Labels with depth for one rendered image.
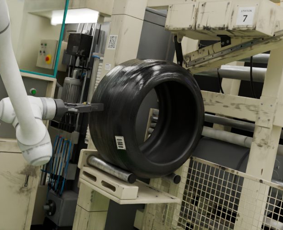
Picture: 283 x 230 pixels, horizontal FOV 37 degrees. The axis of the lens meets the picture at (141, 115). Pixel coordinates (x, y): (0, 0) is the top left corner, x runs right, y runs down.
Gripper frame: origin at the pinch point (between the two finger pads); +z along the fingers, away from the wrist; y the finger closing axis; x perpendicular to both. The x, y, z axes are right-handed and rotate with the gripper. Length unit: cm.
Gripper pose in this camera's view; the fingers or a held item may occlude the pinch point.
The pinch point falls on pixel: (95, 107)
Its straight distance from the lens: 180.1
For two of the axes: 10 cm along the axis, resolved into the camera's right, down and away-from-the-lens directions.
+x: -0.7, 9.9, 1.5
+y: -6.1, -1.6, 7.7
